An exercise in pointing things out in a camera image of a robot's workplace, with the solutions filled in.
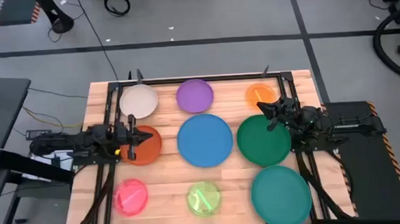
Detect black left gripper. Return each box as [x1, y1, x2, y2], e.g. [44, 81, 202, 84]
[112, 112, 155, 162]

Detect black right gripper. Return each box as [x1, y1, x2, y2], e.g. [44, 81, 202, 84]
[255, 94, 304, 133]

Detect opaque orange plastic plate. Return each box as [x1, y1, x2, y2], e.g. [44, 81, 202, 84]
[118, 124, 164, 168]

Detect small translucent orange plate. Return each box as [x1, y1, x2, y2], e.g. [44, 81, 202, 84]
[245, 82, 278, 108]

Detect white plastic plate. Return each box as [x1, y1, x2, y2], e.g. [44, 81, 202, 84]
[118, 83, 160, 121]

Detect large green plastic plate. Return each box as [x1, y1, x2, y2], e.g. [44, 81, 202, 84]
[235, 113, 294, 169]

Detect small translucent pink plate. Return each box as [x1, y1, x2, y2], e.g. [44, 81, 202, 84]
[112, 177, 150, 218]

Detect purple plastic plate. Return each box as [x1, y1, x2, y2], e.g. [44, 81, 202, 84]
[175, 77, 216, 115]

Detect small translucent green plate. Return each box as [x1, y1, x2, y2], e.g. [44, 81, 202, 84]
[185, 179, 223, 219]

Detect large teal plastic plate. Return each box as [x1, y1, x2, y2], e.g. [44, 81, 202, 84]
[249, 163, 314, 224]

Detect large blue plastic plate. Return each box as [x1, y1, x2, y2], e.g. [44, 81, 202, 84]
[175, 112, 236, 170]

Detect white papers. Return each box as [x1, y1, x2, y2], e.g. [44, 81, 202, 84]
[20, 148, 76, 184]

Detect black power adapter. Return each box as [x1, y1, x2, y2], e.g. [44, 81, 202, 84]
[25, 129, 53, 141]

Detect black hazard-striped floor mat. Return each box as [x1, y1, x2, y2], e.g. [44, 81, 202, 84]
[324, 98, 400, 224]

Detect black stand base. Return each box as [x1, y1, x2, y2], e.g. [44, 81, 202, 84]
[34, 0, 76, 36]

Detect black desk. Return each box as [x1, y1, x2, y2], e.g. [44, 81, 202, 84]
[0, 73, 78, 224]

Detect small hazard-striped floor mat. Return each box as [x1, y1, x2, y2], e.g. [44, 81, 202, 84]
[0, 0, 42, 27]

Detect black aluminium table frame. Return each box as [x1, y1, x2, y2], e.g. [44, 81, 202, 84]
[63, 68, 357, 224]

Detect yellow cable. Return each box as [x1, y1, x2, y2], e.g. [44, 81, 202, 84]
[22, 103, 85, 132]

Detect long black floor cable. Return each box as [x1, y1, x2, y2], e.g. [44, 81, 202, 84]
[75, 0, 119, 84]

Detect thick black hose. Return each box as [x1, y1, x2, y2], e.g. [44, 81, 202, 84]
[370, 5, 400, 86]

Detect coiled black cable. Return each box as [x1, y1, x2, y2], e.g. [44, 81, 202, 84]
[103, 0, 132, 18]

